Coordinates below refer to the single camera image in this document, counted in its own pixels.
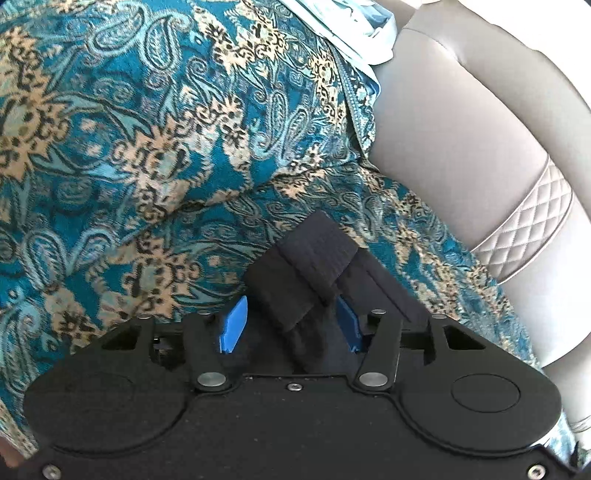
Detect black pants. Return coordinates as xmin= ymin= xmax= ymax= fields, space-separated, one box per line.
xmin=225 ymin=212 xmax=435 ymax=376

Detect teal paisley sofa cover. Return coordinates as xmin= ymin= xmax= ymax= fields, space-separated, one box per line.
xmin=0 ymin=0 xmax=578 ymax=462

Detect beige leather sofa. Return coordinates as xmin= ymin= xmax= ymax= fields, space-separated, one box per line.
xmin=372 ymin=1 xmax=590 ymax=441

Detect light blue white cloth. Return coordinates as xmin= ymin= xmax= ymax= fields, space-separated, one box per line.
xmin=283 ymin=0 xmax=398 ymax=66

